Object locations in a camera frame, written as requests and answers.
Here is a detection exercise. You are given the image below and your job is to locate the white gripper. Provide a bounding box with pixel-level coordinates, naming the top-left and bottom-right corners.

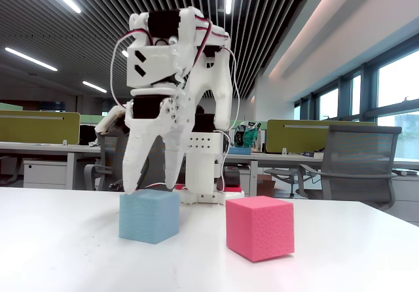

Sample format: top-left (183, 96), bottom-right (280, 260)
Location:
top-left (122, 87), bottom-right (196, 195)

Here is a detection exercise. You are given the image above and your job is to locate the blue foam cube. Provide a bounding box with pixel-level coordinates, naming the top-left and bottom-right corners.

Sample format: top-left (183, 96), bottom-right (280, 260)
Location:
top-left (118, 189), bottom-right (181, 245)

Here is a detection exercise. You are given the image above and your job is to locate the red foam cube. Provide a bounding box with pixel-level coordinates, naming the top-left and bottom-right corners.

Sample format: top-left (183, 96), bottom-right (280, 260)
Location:
top-left (225, 195), bottom-right (295, 263)

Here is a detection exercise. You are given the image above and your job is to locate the grey mesh office chair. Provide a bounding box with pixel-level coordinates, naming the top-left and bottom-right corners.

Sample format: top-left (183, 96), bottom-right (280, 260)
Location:
top-left (296, 124), bottom-right (403, 211)
top-left (83, 134), bottom-right (168, 192)

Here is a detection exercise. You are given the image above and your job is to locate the pale green desk partition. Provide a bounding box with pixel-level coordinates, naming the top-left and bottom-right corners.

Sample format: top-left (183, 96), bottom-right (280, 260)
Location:
top-left (80, 114), bottom-right (112, 125)

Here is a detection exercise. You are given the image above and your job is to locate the black bag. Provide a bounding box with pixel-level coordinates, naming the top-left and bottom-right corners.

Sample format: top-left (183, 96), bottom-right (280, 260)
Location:
top-left (79, 124), bottom-right (99, 146)

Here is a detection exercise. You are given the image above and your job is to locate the black device with red label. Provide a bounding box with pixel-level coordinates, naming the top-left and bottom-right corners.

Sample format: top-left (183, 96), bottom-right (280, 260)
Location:
top-left (224, 164), bottom-right (242, 189)

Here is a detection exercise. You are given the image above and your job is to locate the green electronics gadget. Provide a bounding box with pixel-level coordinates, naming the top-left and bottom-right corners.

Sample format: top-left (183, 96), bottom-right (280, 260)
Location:
top-left (232, 120), bottom-right (263, 149)

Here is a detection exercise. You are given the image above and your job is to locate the white drawer cabinet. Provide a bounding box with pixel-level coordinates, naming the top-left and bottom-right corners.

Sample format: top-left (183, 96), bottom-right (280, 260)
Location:
top-left (22, 159), bottom-right (69, 190)

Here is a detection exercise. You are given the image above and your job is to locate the olive green desk partition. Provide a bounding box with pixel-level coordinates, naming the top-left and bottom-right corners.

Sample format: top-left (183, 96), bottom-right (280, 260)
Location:
top-left (266, 119), bottom-right (377, 154)
top-left (0, 110), bottom-right (81, 145)

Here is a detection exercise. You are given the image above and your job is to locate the brown cardboard box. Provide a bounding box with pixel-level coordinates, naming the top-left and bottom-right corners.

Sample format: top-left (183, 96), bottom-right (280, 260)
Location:
top-left (257, 173), bottom-right (278, 198)

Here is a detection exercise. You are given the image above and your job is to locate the dark framed window row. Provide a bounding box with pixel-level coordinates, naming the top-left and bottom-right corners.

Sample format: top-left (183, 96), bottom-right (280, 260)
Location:
top-left (293, 39), bottom-right (419, 160)

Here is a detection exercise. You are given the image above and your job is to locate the red white table cable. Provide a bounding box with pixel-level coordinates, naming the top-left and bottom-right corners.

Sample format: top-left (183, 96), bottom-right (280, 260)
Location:
top-left (130, 182), bottom-right (168, 191)

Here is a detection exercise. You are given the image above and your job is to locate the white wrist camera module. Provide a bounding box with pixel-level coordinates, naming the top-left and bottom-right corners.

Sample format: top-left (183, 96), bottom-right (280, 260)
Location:
top-left (94, 104), bottom-right (128, 136)

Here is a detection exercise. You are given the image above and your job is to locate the white servo cable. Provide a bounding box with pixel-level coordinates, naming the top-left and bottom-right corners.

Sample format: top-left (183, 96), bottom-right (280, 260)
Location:
top-left (219, 46), bottom-right (243, 193)
top-left (109, 29), bottom-right (155, 109)

